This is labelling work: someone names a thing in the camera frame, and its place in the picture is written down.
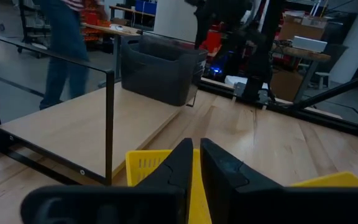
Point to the red plastic object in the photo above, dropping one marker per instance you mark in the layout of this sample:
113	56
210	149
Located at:
212	40

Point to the wooden work table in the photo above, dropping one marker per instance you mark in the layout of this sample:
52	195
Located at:
117	30

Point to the black aluminium rig frame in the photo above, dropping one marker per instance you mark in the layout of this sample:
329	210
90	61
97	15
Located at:
331	91

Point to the large cardboard box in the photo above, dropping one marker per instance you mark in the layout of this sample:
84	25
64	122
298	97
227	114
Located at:
297	29

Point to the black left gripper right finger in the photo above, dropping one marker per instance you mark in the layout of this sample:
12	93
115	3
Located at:
228	199

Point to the dark grey plastic bin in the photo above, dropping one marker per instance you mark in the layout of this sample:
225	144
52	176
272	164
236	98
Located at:
160	71

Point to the round wooden table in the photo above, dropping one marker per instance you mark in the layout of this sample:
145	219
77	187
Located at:
306	54

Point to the black metal frame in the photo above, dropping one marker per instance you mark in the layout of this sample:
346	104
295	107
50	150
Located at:
73	130

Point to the white flat box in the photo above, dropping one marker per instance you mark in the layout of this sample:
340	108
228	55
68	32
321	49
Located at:
309	43

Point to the small cardboard box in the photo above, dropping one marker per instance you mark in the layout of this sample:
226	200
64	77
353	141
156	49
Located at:
286	85

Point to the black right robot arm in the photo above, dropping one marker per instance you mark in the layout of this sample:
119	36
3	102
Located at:
259	62

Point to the orange parts bins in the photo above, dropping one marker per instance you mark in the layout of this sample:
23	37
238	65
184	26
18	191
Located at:
90	18

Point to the white stool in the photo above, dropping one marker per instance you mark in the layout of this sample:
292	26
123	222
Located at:
322	75

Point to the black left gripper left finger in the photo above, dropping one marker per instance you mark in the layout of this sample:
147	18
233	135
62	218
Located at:
154	202

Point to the yellow plastic basket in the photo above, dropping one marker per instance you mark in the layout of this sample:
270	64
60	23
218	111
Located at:
141	168
331	180

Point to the dark rolling cart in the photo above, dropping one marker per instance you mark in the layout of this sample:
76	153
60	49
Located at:
26	18

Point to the blue storage box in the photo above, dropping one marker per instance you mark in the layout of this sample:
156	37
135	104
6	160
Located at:
146	7

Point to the person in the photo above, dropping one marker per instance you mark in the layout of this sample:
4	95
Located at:
64	46

